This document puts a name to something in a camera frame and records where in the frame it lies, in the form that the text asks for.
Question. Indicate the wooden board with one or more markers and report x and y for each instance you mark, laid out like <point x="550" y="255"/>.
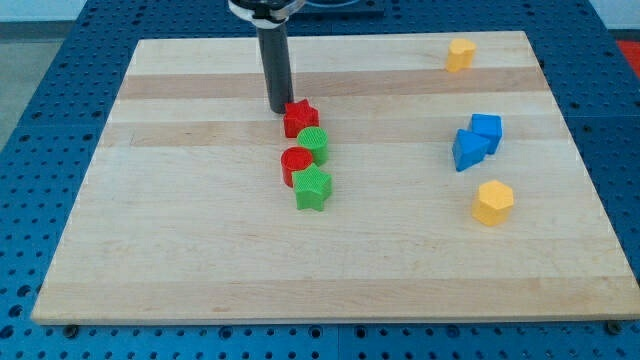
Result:
<point x="183" y="216"/>

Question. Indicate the green star block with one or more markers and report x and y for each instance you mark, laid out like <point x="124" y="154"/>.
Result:
<point x="312" y="187"/>

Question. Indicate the red star block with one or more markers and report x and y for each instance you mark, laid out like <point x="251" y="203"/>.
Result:
<point x="298" y="116"/>

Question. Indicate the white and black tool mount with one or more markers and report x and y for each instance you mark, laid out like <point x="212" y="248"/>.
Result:
<point x="273" y="11"/>

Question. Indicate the yellow hexagon block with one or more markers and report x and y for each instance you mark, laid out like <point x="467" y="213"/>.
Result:
<point x="492" y="203"/>

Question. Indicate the yellow heart block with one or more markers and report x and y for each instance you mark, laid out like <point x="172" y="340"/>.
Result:
<point x="460" y="56"/>

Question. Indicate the blue cube block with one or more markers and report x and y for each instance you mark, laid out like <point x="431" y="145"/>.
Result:
<point x="488" y="126"/>

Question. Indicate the blue triangle block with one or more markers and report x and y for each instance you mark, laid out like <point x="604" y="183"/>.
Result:
<point x="468" y="149"/>

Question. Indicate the red cylinder block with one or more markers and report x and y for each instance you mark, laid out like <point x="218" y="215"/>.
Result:
<point x="294" y="159"/>

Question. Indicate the green cylinder block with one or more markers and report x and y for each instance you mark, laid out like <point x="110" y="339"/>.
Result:
<point x="315" y="139"/>

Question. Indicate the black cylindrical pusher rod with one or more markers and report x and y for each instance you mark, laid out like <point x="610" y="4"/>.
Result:
<point x="274" y="50"/>

